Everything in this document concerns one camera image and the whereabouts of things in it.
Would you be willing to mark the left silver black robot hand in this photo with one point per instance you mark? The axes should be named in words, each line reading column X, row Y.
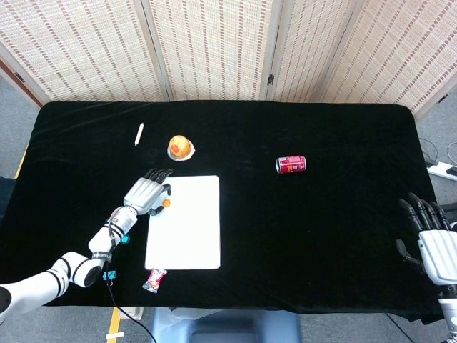
column 144, row 193

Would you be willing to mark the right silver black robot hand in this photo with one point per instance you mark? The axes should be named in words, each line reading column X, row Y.
column 437, row 253

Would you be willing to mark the orange disc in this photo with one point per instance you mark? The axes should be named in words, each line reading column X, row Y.
column 166, row 202

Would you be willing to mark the cyan disc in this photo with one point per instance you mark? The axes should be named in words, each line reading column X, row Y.
column 125, row 239

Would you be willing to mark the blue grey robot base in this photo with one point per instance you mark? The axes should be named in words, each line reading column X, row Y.
column 225, row 327

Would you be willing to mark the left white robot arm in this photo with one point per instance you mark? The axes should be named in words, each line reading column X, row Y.
column 100, row 243

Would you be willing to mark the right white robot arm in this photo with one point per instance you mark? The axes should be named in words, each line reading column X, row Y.
column 449, row 314

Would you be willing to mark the orange fruit jelly cup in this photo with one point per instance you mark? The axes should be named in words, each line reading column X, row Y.
column 179, row 147

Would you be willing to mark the small wooden stick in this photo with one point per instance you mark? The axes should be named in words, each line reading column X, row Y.
column 139, row 134

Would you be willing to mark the white rectangular board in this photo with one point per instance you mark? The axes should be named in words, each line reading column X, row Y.
column 189, row 232

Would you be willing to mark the white power strip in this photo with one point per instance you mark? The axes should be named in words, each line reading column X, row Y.
column 442, row 169

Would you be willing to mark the red snack packet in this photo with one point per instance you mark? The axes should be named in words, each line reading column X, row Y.
column 154, row 280

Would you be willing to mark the teal binder clip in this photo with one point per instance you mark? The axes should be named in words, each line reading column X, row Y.
column 111, row 275

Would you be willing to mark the white plastic container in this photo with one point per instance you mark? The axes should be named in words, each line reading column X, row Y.
column 131, row 313

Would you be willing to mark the black tablecloth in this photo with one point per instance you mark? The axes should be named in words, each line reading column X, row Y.
column 303, row 232

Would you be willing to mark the red drink can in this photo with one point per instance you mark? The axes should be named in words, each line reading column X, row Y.
column 292, row 164

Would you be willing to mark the bamboo folding screen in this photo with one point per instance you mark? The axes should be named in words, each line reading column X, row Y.
column 214, row 46

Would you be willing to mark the black screen hinge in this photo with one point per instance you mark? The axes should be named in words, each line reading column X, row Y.
column 270, row 79

